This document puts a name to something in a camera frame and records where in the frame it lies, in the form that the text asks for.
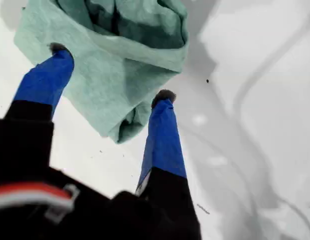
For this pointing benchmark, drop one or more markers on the pale green T-shirt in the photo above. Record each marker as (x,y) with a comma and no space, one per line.
(114,75)

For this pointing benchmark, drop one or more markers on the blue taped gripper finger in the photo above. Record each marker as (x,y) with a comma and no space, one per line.
(42,80)
(164,145)

